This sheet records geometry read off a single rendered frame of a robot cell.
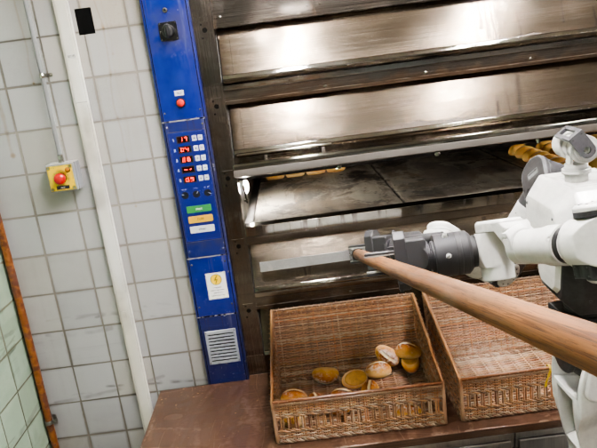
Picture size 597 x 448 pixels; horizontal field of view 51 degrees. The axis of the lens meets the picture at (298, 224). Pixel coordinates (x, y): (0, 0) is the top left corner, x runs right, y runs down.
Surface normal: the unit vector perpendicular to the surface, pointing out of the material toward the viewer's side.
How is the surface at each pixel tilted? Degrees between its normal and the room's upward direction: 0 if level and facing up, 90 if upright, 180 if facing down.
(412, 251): 75
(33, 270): 90
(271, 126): 70
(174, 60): 90
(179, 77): 90
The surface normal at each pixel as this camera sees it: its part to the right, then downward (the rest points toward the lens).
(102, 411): 0.03, 0.25
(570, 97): -0.01, -0.09
